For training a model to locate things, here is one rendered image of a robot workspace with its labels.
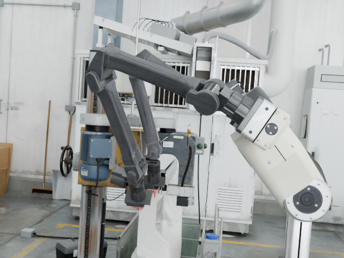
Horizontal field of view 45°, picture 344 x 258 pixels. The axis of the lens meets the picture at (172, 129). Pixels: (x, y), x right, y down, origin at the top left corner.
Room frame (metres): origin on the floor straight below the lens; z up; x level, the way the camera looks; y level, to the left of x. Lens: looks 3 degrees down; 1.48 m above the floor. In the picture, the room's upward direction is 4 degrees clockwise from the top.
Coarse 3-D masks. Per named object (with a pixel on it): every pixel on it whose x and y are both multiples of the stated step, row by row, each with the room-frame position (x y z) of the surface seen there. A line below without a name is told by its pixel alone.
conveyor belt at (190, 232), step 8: (184, 224) 3.87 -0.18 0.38; (192, 224) 3.89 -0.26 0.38; (200, 224) 3.91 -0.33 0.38; (184, 232) 3.61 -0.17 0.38; (192, 232) 3.63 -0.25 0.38; (184, 240) 3.40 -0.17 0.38; (192, 240) 3.41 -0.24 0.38; (184, 248) 3.20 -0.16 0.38; (192, 248) 3.21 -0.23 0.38; (184, 256) 3.02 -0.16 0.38; (192, 256) 3.03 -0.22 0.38
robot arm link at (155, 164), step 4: (148, 160) 1.84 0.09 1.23; (152, 160) 1.84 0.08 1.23; (156, 160) 1.84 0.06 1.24; (148, 164) 1.83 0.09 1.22; (152, 164) 1.83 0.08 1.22; (156, 164) 1.82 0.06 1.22; (148, 168) 1.84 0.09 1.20; (152, 168) 1.83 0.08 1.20; (156, 168) 1.83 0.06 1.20; (148, 172) 1.85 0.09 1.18; (152, 172) 1.84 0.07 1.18; (156, 172) 1.84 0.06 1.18
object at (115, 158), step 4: (112, 136) 2.02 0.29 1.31; (112, 140) 2.00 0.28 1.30; (112, 144) 2.00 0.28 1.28; (116, 144) 2.07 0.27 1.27; (112, 148) 2.00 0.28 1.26; (116, 148) 2.07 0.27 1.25; (112, 152) 2.00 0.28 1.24; (116, 152) 2.07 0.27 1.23; (120, 152) 2.13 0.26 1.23; (112, 156) 2.01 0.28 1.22; (116, 156) 2.07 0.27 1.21; (120, 156) 2.14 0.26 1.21; (104, 160) 2.02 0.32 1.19; (108, 160) 2.01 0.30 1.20; (112, 160) 2.01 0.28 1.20; (116, 160) 2.07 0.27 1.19; (120, 160) 2.14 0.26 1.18; (112, 164) 2.02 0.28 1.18; (116, 164) 2.10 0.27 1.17; (112, 168) 2.02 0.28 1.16
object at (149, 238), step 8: (152, 200) 1.88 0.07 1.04; (144, 208) 1.74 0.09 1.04; (152, 208) 1.90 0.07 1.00; (144, 216) 1.74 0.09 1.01; (152, 216) 1.91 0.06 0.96; (144, 224) 1.76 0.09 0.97; (152, 224) 1.93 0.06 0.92; (144, 232) 1.77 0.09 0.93; (152, 232) 1.94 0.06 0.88; (144, 240) 1.78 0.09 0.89; (152, 240) 1.86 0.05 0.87; (160, 240) 1.94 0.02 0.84; (136, 248) 1.88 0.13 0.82; (144, 248) 1.74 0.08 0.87; (152, 248) 1.79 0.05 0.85; (160, 248) 1.86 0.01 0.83; (168, 248) 1.94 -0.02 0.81; (136, 256) 1.74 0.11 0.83; (144, 256) 1.69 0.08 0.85; (152, 256) 1.74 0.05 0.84; (160, 256) 1.78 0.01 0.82; (168, 256) 1.92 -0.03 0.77
